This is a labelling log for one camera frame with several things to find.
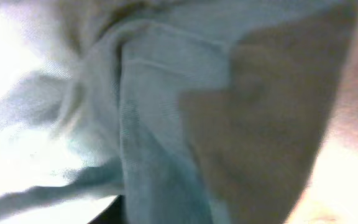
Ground grey shorts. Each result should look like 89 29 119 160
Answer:
0 0 358 223

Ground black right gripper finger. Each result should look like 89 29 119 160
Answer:
89 195 126 224

